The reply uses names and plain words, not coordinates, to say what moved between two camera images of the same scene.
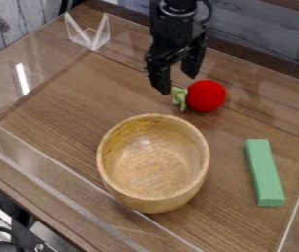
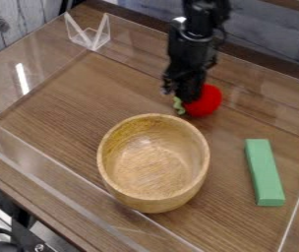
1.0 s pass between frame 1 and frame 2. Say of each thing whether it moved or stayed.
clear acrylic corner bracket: stayed
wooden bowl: stayed
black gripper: moved
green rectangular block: stayed
